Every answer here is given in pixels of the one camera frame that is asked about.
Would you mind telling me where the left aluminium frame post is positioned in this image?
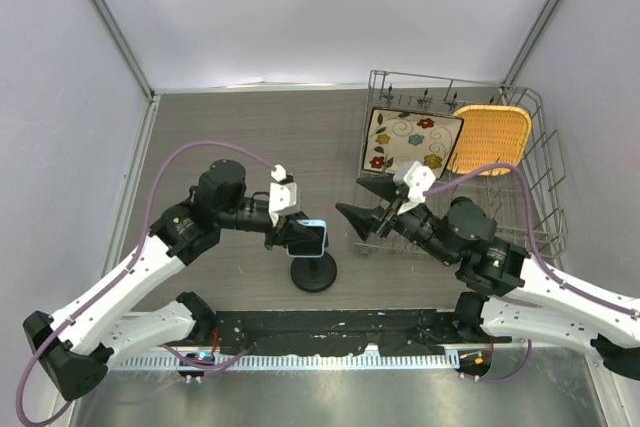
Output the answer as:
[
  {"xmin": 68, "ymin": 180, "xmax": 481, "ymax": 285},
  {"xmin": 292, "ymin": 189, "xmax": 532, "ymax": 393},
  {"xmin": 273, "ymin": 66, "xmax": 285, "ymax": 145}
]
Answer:
[{"xmin": 89, "ymin": 0, "xmax": 155, "ymax": 101}]

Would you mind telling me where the right aluminium frame post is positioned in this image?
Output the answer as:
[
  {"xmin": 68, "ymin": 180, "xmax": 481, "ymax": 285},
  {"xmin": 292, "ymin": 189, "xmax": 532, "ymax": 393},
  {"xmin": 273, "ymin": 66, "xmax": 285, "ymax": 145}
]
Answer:
[{"xmin": 502, "ymin": 0, "xmax": 564, "ymax": 85}]

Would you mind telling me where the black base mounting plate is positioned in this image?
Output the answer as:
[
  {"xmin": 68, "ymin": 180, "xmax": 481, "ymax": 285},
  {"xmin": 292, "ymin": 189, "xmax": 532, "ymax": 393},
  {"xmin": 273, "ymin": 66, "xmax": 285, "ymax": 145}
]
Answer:
[{"xmin": 186, "ymin": 309, "xmax": 511, "ymax": 357}]

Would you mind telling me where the floral square plate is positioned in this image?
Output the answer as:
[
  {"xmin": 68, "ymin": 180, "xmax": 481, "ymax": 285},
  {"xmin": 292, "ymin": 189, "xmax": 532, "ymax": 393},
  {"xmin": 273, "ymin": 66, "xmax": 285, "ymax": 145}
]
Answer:
[{"xmin": 360, "ymin": 107, "xmax": 464, "ymax": 178}]

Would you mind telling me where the white slotted cable duct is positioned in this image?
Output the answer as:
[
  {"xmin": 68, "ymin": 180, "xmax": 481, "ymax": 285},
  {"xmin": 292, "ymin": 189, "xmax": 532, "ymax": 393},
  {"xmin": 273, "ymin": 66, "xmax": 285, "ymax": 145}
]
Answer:
[{"xmin": 114, "ymin": 350, "xmax": 459, "ymax": 372}]

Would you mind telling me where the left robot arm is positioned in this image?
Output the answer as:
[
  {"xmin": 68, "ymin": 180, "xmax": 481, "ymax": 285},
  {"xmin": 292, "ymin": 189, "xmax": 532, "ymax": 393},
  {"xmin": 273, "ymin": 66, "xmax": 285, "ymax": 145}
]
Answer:
[{"xmin": 23, "ymin": 160, "xmax": 328, "ymax": 401}]

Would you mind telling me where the grey wire dish rack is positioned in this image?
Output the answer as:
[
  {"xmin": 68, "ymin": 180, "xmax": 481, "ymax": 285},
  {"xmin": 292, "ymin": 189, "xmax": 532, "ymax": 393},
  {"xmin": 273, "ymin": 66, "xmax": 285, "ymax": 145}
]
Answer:
[{"xmin": 358, "ymin": 70, "xmax": 567, "ymax": 267}]

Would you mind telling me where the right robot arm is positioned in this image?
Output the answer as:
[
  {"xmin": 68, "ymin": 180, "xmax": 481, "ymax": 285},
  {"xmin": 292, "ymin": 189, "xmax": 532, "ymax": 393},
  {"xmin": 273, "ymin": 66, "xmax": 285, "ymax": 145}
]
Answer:
[{"xmin": 336, "ymin": 167, "xmax": 639, "ymax": 380}]

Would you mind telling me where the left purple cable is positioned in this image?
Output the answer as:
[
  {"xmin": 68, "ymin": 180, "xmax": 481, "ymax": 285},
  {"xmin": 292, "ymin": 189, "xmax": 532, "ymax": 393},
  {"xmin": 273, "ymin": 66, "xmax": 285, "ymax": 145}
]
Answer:
[{"xmin": 14, "ymin": 140, "xmax": 275, "ymax": 426}]

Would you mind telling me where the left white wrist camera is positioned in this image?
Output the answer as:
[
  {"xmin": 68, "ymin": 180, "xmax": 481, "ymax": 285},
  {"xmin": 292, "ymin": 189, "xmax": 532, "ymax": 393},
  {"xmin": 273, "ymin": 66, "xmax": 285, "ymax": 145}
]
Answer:
[{"xmin": 268, "ymin": 164, "xmax": 301, "ymax": 226}]

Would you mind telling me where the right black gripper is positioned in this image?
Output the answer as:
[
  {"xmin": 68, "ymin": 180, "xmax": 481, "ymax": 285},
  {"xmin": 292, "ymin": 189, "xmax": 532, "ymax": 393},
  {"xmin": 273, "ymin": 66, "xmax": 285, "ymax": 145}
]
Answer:
[{"xmin": 336, "ymin": 173, "xmax": 458, "ymax": 266}]

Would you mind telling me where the blue-cased smartphone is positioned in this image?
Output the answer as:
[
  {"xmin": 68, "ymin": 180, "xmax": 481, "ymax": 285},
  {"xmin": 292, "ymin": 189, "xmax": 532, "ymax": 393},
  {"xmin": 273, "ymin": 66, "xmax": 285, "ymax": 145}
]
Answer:
[{"xmin": 286, "ymin": 219, "xmax": 328, "ymax": 258}]

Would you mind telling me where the orange woven basket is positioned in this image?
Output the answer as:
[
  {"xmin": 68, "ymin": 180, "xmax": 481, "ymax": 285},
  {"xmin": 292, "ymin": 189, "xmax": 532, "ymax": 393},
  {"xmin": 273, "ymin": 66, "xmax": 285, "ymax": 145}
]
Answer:
[{"xmin": 448, "ymin": 105, "xmax": 532, "ymax": 174}]

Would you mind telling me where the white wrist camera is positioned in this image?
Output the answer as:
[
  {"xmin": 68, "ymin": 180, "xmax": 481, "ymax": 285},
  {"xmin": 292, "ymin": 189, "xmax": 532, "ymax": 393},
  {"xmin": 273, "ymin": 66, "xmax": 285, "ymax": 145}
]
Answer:
[
  {"xmin": 392, "ymin": 161, "xmax": 436, "ymax": 215},
  {"xmin": 268, "ymin": 164, "xmax": 301, "ymax": 226}
]

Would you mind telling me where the aluminium frame post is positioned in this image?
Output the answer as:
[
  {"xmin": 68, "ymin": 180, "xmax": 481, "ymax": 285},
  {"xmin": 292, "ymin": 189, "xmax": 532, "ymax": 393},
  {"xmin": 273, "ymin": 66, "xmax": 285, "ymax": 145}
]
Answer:
[
  {"xmin": 502, "ymin": 0, "xmax": 564, "ymax": 85},
  {"xmin": 89, "ymin": 0, "xmax": 155, "ymax": 101}
]

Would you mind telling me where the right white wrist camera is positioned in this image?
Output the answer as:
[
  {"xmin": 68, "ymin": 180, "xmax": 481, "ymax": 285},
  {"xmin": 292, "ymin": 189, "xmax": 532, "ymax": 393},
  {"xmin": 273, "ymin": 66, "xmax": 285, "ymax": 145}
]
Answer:
[{"xmin": 392, "ymin": 161, "xmax": 436, "ymax": 215}]

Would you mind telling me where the black phone stand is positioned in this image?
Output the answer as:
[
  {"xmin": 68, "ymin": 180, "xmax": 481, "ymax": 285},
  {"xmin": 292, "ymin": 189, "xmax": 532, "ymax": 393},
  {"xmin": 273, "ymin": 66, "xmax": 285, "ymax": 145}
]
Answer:
[{"xmin": 290, "ymin": 240, "xmax": 338, "ymax": 293}]

